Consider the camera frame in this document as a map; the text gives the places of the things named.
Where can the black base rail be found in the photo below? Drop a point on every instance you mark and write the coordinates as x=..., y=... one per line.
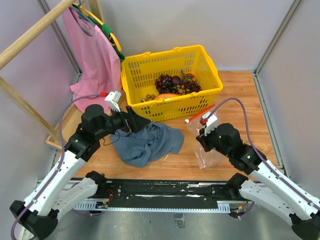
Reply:
x=146, y=195

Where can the grey hanger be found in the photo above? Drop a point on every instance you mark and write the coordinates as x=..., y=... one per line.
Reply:
x=86, y=24

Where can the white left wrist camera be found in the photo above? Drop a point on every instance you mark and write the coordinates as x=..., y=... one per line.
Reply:
x=112, y=100

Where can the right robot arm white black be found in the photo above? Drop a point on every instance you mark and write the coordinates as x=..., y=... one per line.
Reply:
x=263, y=183

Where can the colourful small toy fruit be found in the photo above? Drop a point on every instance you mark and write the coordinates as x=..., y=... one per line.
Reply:
x=191, y=77

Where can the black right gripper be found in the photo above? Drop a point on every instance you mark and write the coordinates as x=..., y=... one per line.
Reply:
x=203, y=139

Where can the yellow green hanger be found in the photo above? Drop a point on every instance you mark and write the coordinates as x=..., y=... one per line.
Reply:
x=89, y=17

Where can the blue crumpled cloth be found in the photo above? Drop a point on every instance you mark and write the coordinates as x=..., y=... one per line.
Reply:
x=150, y=144

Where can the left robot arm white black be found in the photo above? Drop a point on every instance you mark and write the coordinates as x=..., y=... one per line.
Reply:
x=41, y=211

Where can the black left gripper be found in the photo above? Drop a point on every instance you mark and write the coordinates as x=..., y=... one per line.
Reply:
x=131, y=121

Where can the dark purple plum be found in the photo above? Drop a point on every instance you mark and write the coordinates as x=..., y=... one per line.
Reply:
x=175, y=80

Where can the wooden clothes rack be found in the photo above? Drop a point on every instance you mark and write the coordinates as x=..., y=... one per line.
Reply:
x=41, y=73

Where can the yellow plastic basket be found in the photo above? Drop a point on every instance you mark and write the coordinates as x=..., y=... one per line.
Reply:
x=138, y=73

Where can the pink t-shirt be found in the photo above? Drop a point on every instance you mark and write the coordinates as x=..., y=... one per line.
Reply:
x=100, y=64

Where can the dark purple grape bunch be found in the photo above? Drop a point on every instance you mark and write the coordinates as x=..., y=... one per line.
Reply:
x=193, y=86

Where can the clear zip bag orange seal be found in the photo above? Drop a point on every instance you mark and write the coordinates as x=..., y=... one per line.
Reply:
x=207, y=156

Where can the dark red grape bunch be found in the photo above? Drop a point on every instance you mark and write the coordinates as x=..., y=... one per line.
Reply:
x=163, y=84

